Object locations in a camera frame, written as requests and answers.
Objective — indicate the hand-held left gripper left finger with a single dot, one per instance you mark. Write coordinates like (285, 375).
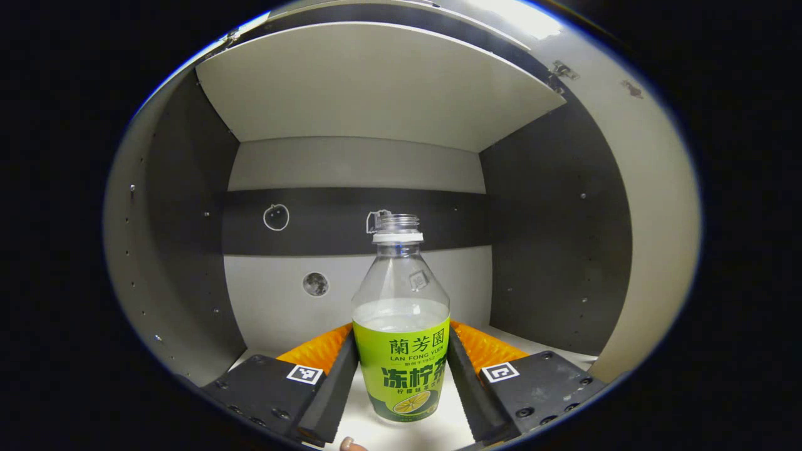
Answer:
(329, 394)

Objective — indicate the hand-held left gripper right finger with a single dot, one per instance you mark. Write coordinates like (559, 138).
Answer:
(470, 394)

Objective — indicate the green label clear bottle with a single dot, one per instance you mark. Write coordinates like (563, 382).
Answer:
(401, 351)

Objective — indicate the white and gray cabinet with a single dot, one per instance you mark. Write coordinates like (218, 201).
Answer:
(351, 163)

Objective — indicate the white cabinet door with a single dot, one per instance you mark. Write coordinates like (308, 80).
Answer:
(658, 219)

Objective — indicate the white cabinet shelf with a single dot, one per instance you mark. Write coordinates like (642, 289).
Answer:
(376, 88)
(432, 435)

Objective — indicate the metal door hinge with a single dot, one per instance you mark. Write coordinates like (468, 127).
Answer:
(230, 39)
(564, 69)

